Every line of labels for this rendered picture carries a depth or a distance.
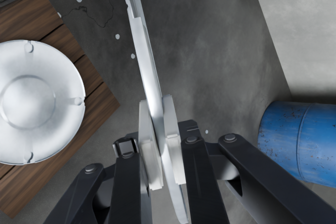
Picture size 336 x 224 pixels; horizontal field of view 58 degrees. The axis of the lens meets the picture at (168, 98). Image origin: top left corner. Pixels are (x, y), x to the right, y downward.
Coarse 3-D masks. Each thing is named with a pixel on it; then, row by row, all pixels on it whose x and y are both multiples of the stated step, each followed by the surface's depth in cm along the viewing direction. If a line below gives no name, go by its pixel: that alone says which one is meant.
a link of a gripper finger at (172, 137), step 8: (168, 96) 22; (168, 104) 20; (168, 112) 19; (168, 120) 17; (176, 120) 18; (168, 128) 16; (176, 128) 16; (168, 136) 16; (176, 136) 16; (168, 144) 16; (176, 144) 16; (176, 152) 16; (176, 160) 16; (176, 168) 16; (176, 176) 16; (184, 176) 16
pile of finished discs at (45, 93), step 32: (0, 64) 66; (32, 64) 71; (64, 64) 77; (0, 96) 66; (32, 96) 71; (64, 96) 77; (0, 128) 67; (32, 128) 72; (64, 128) 78; (0, 160) 67; (32, 160) 72
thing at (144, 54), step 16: (128, 0) 20; (128, 16) 19; (144, 32) 18; (144, 48) 18; (144, 64) 18; (144, 80) 18; (160, 96) 27; (160, 112) 19; (160, 128) 19; (160, 144) 19; (176, 192) 21; (176, 208) 23
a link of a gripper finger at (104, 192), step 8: (136, 136) 18; (104, 168) 15; (112, 168) 15; (144, 168) 16; (112, 176) 15; (144, 176) 15; (104, 184) 14; (112, 184) 15; (96, 192) 14; (104, 192) 14; (96, 200) 14; (104, 200) 15; (96, 208) 15
